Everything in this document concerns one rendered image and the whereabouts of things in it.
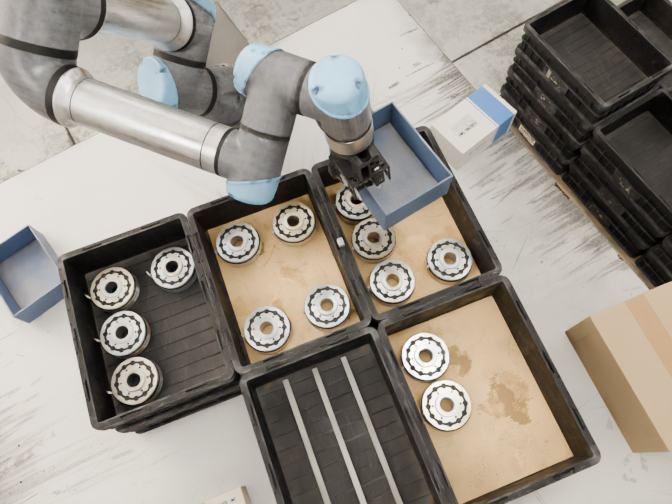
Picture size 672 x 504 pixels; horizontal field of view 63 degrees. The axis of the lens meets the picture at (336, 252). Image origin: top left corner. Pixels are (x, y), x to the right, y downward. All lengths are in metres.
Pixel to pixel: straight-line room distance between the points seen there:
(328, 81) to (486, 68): 2.00
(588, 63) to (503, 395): 1.28
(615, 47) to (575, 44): 0.13
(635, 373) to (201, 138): 0.98
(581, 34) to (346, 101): 1.59
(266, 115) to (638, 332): 0.93
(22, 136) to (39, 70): 1.91
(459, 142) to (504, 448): 0.76
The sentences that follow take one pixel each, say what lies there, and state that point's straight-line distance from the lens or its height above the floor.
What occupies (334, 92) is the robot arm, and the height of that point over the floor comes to 1.47.
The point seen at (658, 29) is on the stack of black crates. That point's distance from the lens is 2.67.
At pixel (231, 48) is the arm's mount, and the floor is 0.96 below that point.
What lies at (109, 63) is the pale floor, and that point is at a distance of 2.92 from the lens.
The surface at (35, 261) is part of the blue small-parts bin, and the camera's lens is 1.67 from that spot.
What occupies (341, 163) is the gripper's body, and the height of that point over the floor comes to 1.26.
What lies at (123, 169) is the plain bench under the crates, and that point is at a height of 0.70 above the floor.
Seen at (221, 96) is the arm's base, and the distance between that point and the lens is 1.39.
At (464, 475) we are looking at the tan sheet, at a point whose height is 0.83.
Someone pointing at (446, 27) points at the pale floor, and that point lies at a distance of 2.82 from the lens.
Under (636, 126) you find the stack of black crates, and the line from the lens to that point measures 2.21.
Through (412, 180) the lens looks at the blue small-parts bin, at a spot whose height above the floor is 1.07.
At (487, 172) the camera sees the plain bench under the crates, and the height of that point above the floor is 0.70.
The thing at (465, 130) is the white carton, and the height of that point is 0.79.
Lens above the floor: 2.05
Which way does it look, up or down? 69 degrees down
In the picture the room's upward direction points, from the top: 7 degrees counter-clockwise
